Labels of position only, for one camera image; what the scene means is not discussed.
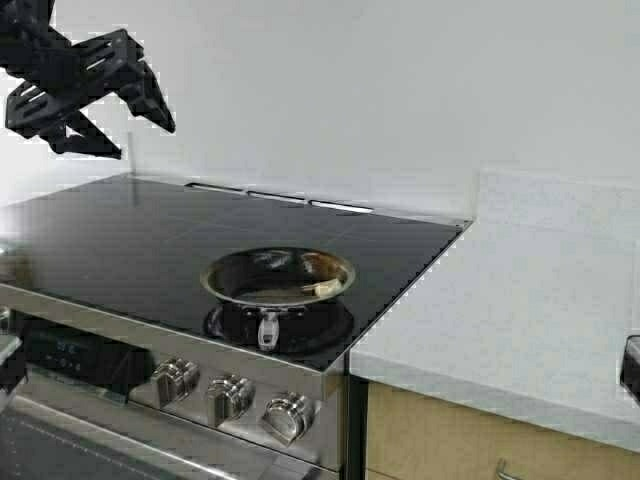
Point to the stainless steel stove range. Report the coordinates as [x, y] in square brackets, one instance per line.
[100, 283]

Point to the wooden cabinet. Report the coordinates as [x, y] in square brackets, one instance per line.
[410, 436]

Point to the middle steel stove knob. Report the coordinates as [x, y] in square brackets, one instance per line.
[227, 398]

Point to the black object at right edge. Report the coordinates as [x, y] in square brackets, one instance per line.
[630, 368]

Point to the left steel stove knob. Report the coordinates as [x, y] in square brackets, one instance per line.
[173, 380]

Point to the right steel stove knob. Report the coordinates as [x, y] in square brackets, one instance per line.
[288, 417]

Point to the raw shrimp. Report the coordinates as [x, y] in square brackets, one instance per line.
[323, 289]

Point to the steel stove knob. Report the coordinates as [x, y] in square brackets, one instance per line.
[227, 398]
[173, 380]
[288, 417]

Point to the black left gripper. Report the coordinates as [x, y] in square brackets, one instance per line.
[61, 78]

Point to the steel drawer handle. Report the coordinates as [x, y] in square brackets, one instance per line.
[502, 472]

